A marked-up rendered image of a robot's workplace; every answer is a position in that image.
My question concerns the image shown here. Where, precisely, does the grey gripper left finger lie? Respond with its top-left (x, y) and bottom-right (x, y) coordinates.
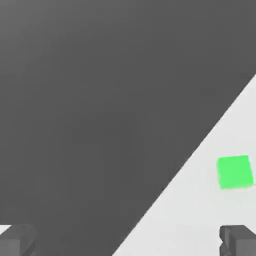
top-left (0, 224), bottom-right (38, 256)

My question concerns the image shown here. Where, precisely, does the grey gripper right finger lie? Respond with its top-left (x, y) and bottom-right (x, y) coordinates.
top-left (219, 225), bottom-right (256, 256)

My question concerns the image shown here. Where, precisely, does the small green cube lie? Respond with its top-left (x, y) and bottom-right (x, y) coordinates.
top-left (216, 154), bottom-right (255, 190)

